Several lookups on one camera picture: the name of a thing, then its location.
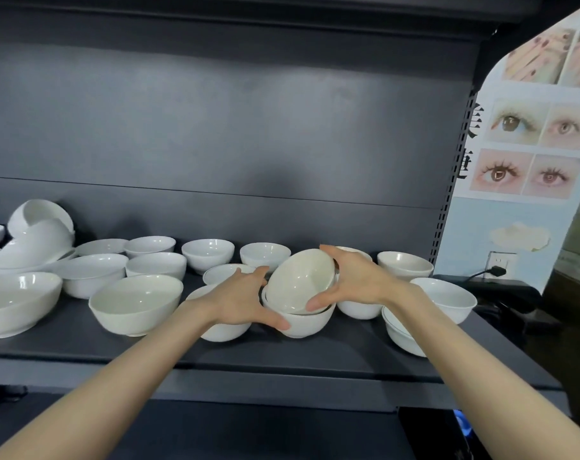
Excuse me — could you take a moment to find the person's right hand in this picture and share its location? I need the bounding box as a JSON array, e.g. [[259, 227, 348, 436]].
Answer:
[[305, 244, 413, 315]]

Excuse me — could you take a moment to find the small white ceramic bowl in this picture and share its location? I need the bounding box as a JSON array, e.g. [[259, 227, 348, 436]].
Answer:
[[266, 248, 339, 316], [260, 282, 337, 340]]

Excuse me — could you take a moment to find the dark grey metal shelf unit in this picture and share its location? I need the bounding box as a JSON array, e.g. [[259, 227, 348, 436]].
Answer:
[[0, 0, 574, 460]]

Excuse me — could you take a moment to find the person's right forearm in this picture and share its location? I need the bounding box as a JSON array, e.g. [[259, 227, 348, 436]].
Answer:
[[386, 282, 580, 460]]

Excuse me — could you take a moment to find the group of white bowls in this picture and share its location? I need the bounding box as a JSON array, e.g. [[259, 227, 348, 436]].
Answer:
[[0, 198, 478, 358]]

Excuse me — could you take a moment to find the white wall socket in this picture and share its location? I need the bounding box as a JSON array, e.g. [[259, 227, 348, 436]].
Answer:
[[486, 251, 517, 279]]

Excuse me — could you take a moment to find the poster with eye pictures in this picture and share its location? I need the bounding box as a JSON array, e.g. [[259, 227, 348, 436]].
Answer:
[[433, 0, 580, 294]]

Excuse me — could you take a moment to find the person's left forearm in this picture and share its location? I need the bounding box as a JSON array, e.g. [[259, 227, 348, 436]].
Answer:
[[0, 297, 219, 460]]

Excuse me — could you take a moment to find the black device with blue light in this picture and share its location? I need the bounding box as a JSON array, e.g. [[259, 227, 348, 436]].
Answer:
[[398, 406, 487, 460]]

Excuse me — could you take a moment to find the person's left hand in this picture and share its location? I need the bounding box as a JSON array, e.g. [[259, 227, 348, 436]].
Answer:
[[207, 265, 291, 332]]

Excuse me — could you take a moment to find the black furniture piece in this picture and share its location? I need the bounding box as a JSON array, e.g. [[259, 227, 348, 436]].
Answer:
[[433, 274, 564, 333]]

